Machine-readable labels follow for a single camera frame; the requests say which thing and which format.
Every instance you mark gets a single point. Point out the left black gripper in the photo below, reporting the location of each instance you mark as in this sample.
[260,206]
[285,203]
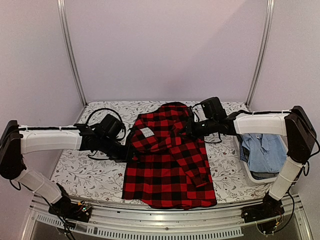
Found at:
[128,155]

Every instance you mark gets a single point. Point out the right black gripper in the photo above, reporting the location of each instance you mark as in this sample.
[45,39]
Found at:
[189,129]

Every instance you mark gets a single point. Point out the red black plaid shirt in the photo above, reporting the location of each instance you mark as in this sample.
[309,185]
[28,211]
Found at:
[167,169]

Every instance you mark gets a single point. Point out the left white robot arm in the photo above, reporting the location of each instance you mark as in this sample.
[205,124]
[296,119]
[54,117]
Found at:
[19,140]

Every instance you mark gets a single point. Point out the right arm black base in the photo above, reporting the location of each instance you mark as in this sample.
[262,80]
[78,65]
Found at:
[269,208]

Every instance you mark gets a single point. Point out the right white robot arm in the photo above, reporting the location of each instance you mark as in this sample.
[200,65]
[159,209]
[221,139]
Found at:
[293,124]

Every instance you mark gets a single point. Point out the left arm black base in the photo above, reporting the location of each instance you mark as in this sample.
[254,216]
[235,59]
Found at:
[64,208]

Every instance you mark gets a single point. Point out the floral patterned table cloth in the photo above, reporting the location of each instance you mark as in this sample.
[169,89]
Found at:
[100,180]

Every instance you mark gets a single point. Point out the dark checked shirt in basket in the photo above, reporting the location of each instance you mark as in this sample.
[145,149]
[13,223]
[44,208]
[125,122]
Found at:
[243,152]

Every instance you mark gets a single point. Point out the light blue collared shirt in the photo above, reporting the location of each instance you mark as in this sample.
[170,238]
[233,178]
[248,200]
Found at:
[267,153]

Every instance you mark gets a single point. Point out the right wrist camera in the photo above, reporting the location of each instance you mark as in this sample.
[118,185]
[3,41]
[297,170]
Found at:
[212,108]

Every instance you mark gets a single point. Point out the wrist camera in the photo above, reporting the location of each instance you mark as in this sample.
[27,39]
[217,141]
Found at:
[110,127]
[212,108]

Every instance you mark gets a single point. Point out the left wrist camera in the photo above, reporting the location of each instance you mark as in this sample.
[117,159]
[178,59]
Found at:
[110,127]

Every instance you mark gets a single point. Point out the right aluminium frame post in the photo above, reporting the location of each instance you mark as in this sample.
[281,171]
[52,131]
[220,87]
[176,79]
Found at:
[262,51]

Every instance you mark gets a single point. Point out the aluminium frame post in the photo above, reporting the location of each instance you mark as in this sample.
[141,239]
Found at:
[262,51]
[61,7]

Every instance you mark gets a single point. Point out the aluminium front rail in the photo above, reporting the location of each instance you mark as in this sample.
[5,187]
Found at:
[124,221]

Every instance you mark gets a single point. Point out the left aluminium frame post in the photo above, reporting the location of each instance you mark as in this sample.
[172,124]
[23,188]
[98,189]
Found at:
[61,7]

